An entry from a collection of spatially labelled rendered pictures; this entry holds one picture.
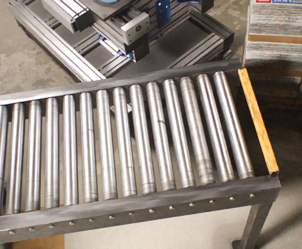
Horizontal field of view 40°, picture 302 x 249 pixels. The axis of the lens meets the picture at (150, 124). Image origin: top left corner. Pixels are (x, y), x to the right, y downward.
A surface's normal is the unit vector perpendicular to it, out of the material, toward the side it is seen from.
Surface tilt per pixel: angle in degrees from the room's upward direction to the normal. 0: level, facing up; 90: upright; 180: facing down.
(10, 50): 0
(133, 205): 0
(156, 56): 0
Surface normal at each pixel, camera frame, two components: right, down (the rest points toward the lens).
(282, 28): -0.18, 0.84
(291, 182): -0.09, -0.53
